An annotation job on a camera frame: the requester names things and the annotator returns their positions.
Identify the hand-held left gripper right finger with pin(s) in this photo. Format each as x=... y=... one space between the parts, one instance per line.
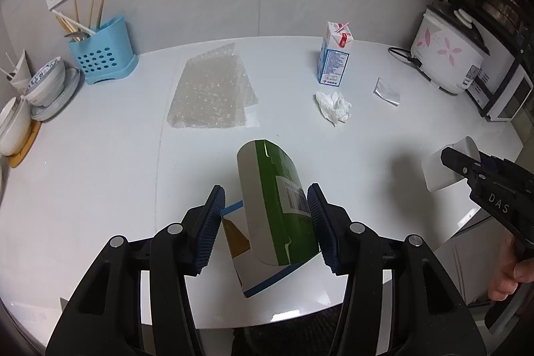
x=319 y=226

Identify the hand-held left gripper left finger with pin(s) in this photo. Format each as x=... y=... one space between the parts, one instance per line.
x=208 y=231

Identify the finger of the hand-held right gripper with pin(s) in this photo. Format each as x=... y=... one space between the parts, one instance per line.
x=459 y=163

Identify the white paper cup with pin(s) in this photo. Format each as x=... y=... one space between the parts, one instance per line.
x=438 y=176

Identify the green white cardboard box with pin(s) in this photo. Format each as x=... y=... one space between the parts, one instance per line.
x=267 y=222

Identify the clear plastic wrapper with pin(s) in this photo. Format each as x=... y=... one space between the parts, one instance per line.
x=386 y=92

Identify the blue white milk carton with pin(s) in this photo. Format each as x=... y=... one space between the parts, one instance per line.
x=333 y=64

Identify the person's right hand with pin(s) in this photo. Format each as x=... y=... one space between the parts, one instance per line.
x=504 y=272

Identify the white microwave oven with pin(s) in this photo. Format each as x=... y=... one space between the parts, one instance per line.
x=509 y=97

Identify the white floral rice cooker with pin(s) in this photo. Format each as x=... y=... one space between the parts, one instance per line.
x=442 y=47

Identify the crumpled white tissue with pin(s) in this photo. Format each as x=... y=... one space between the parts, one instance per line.
x=333 y=105

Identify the black metal rack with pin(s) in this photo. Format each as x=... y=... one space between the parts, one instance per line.
x=523 y=49

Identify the clear bubble wrap sheet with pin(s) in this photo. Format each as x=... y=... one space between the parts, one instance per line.
x=208 y=89

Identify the steel pot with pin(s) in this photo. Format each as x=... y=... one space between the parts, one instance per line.
x=502 y=5

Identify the red white striped straw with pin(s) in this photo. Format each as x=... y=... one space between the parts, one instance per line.
x=343 y=26

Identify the stack of bowls and plates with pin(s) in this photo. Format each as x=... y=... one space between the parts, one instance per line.
x=62 y=99

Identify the wooden coaster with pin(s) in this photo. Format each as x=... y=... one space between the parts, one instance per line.
x=26 y=149

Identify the blue plastic utensil holder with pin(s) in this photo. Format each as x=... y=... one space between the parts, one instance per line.
x=104 y=51

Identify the white bowl dark rim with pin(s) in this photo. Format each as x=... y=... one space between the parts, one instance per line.
x=14 y=126

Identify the blue patterned bowl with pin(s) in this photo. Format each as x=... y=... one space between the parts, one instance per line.
x=46 y=80

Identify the wooden chopstick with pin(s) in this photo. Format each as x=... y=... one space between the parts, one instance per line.
x=102 y=5
x=91 y=12
x=76 y=10

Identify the white spoon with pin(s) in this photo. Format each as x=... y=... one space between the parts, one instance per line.
x=73 y=22

